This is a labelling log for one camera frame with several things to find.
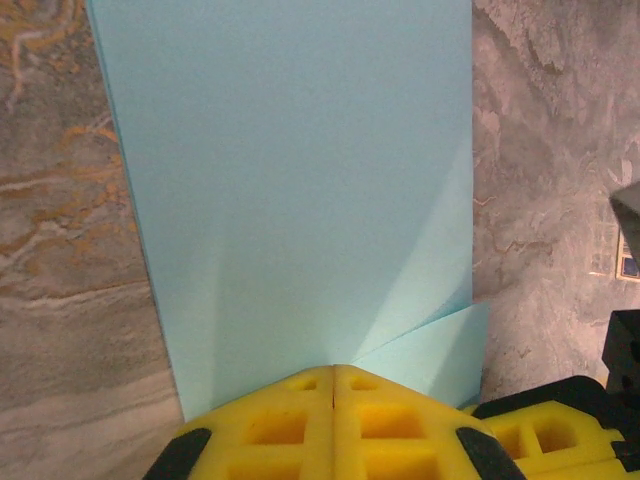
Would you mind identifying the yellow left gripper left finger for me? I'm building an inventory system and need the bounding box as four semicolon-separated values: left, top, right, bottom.
143;364;335;480

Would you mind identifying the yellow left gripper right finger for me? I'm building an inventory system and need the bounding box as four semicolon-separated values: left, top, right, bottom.
332;364;525;480

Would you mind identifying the light blue paper sheet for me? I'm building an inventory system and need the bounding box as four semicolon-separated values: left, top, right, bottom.
84;0;492;426

